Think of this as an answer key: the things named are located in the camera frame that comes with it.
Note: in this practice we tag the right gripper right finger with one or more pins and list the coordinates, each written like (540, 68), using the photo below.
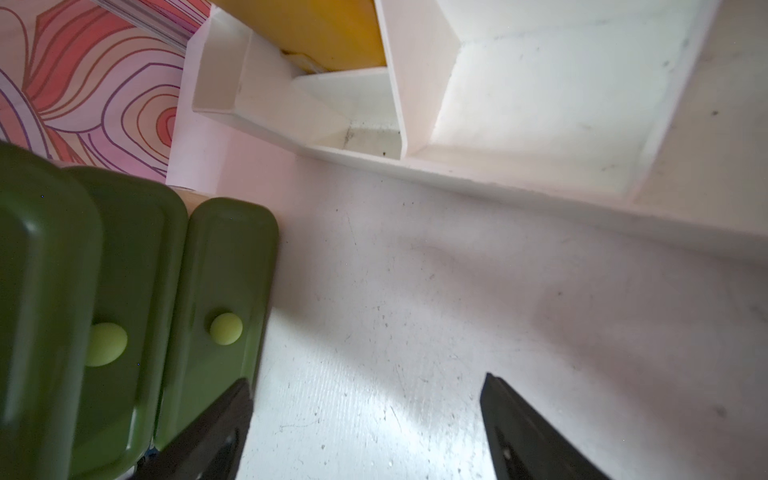
(522, 443)

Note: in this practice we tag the green drawer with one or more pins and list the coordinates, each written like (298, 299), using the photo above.
(144, 230)
(51, 243)
(220, 311)

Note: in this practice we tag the white file organizer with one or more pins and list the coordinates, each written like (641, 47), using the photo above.
(648, 117)

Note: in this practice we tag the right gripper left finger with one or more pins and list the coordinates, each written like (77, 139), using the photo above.
(212, 445)

